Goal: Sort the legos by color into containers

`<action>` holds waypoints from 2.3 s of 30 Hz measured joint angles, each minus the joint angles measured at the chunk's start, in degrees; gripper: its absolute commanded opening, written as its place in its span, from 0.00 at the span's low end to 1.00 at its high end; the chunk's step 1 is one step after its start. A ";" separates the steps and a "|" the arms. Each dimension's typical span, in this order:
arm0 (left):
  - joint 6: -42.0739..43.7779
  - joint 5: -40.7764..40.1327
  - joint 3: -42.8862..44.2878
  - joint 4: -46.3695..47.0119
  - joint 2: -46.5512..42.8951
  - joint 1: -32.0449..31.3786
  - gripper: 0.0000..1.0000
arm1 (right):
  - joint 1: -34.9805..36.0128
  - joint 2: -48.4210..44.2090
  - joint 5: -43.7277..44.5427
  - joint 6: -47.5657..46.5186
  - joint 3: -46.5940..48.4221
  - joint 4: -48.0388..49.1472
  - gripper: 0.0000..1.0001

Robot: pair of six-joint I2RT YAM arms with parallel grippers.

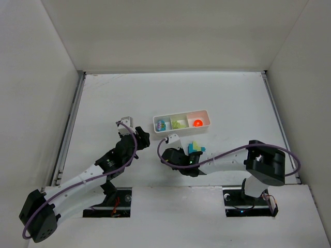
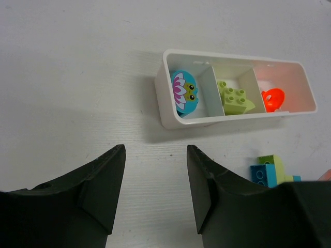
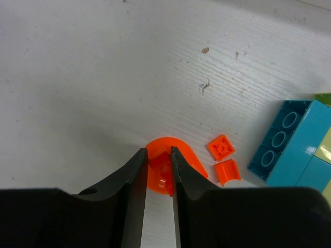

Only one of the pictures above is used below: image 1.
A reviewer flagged teal frog lego brick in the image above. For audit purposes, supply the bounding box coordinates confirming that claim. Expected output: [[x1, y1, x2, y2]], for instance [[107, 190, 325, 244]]
[[156, 120, 166, 132]]

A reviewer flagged orange round lego dish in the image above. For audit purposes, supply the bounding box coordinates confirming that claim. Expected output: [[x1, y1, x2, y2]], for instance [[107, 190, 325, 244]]
[[193, 119, 203, 127]]

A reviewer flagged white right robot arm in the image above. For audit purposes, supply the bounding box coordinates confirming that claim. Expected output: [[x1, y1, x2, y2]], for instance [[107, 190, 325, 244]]
[[157, 140, 285, 198]]

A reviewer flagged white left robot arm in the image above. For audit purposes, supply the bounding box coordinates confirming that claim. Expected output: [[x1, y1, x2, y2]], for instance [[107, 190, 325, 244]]
[[19, 121, 150, 243]]

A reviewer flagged white divided plastic tray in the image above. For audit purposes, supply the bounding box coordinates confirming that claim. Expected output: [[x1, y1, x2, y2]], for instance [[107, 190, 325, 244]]
[[153, 110, 211, 134]]

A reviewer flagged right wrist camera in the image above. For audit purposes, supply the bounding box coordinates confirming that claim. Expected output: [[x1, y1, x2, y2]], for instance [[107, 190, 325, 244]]
[[166, 133, 182, 149]]

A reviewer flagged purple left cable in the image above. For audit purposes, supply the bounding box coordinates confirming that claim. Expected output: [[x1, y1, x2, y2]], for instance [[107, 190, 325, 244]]
[[22, 120, 138, 239]]

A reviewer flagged purple cable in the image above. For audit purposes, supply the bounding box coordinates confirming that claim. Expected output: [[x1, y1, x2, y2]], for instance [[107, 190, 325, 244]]
[[22, 120, 138, 239], [156, 138, 301, 177]]

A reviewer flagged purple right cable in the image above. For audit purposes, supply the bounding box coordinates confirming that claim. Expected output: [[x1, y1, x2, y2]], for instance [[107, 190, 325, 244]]
[[156, 138, 301, 177]]

